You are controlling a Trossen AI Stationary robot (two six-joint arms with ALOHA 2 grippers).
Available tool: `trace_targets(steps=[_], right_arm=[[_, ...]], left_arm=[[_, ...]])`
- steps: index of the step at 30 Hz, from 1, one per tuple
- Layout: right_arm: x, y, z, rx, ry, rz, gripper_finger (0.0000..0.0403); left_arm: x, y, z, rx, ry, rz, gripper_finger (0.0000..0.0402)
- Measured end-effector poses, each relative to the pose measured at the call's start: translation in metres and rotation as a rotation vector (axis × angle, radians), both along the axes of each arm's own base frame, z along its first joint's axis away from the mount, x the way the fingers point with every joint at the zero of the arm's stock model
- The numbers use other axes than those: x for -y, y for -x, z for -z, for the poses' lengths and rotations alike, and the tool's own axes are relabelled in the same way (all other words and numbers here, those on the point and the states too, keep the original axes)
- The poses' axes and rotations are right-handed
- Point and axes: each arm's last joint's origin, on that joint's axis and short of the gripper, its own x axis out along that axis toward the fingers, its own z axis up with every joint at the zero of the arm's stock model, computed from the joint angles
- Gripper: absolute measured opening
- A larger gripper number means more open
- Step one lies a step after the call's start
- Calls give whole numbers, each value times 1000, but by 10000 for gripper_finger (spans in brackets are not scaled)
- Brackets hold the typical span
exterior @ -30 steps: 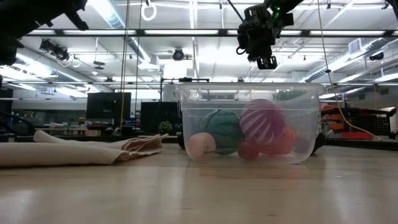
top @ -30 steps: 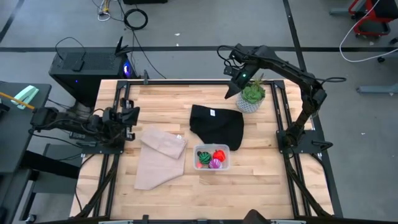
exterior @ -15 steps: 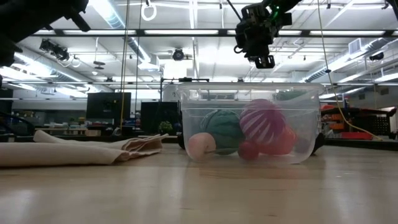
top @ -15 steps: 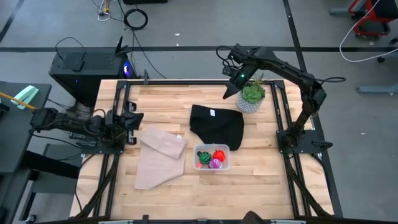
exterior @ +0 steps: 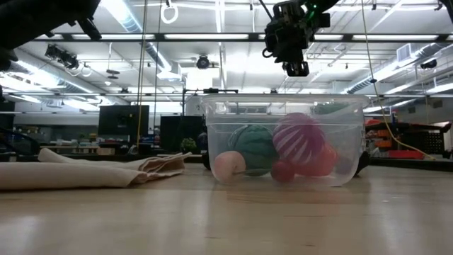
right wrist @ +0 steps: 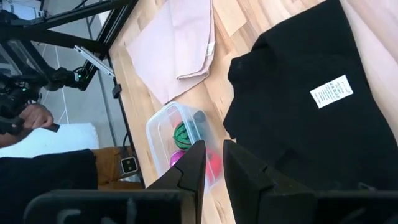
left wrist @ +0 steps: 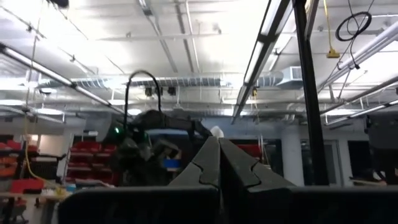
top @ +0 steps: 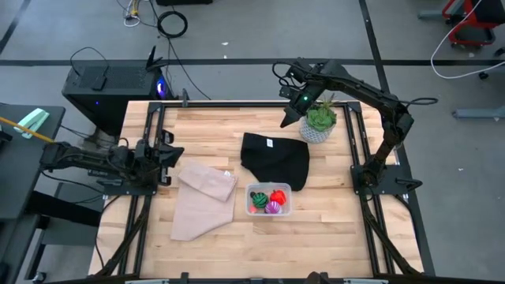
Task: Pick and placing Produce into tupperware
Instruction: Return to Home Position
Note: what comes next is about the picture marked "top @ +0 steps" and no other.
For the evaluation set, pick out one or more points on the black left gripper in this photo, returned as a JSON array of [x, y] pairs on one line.
[[169, 154]]

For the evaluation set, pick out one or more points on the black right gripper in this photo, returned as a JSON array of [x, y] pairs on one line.
[[305, 92]]

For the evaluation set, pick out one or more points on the red pepper toy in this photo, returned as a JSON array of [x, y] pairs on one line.
[[278, 196]]

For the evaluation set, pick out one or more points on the green watermelon toy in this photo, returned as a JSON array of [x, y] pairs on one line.
[[260, 200]]

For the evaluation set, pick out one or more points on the purple striped onion toy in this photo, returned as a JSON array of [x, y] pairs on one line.
[[273, 208]]

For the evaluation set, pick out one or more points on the pink peach toy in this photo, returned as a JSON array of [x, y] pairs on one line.
[[252, 209]]

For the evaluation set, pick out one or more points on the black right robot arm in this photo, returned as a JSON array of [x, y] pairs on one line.
[[367, 92]]

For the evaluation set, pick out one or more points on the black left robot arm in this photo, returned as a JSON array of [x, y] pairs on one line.
[[79, 158]]

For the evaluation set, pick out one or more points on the clear plastic tupperware container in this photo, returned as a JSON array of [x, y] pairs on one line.
[[289, 212]]

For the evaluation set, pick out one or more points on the potted green succulent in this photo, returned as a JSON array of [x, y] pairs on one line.
[[320, 118]]

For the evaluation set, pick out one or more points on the black cloth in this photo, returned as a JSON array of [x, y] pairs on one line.
[[276, 161]]

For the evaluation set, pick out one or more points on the beige folded cloth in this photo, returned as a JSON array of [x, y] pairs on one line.
[[193, 213]]

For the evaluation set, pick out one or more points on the black computer tower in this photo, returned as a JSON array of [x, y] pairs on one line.
[[114, 90]]

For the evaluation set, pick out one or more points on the mint green stapler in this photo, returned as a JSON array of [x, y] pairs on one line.
[[33, 120]]

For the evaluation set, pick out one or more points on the yellow rod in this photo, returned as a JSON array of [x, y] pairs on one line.
[[27, 130]]

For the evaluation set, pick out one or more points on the black desk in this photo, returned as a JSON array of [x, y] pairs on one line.
[[19, 177]]

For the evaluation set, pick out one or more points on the grey table foot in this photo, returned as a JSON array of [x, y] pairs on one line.
[[477, 113], [432, 15]]

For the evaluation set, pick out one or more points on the red and black cart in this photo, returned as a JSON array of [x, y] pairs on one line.
[[491, 13]]

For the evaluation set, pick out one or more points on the black aluminium table frame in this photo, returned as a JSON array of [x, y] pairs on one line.
[[221, 104]]

